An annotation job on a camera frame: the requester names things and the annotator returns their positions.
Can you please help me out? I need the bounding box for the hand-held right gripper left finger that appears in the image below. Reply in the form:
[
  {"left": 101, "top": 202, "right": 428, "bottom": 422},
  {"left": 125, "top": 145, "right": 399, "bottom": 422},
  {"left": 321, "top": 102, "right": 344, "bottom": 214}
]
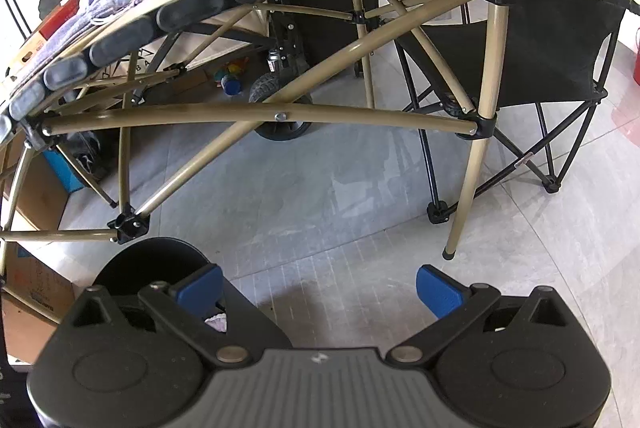
[{"left": 62, "top": 264, "right": 253, "bottom": 365}]

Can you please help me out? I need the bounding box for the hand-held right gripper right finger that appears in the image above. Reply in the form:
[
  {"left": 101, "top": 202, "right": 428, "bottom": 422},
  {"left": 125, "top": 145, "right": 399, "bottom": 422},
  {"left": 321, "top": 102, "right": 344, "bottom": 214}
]
[{"left": 385, "top": 265, "right": 576, "bottom": 365}]

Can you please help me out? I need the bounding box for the black trash bin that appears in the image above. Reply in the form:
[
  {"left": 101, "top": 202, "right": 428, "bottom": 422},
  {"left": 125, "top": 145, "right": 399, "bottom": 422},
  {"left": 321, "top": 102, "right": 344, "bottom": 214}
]
[{"left": 92, "top": 237, "right": 293, "bottom": 351}]

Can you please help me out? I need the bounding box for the purple towel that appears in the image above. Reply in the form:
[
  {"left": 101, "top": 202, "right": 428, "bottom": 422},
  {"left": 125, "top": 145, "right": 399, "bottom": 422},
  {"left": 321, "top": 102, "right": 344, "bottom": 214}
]
[{"left": 12, "top": 0, "right": 138, "bottom": 82}]

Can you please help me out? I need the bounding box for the tan folding table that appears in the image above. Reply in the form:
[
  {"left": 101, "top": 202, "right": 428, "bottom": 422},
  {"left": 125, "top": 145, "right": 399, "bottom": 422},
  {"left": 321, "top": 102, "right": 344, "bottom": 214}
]
[{"left": 0, "top": 0, "right": 640, "bottom": 259}]

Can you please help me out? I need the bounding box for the blue storage box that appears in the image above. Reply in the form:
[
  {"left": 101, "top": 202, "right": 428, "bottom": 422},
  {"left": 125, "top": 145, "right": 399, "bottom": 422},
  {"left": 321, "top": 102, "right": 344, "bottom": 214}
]
[{"left": 42, "top": 148, "right": 86, "bottom": 194}]

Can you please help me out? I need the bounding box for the black folding chair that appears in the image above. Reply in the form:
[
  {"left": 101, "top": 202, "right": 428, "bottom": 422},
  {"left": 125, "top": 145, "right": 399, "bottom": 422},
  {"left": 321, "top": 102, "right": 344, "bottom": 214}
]
[{"left": 395, "top": 0, "right": 636, "bottom": 225}]

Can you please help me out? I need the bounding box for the orange box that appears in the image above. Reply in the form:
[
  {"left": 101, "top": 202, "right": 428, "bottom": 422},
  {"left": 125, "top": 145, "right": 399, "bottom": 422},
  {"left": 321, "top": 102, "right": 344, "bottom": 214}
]
[{"left": 5, "top": 0, "right": 101, "bottom": 76}]

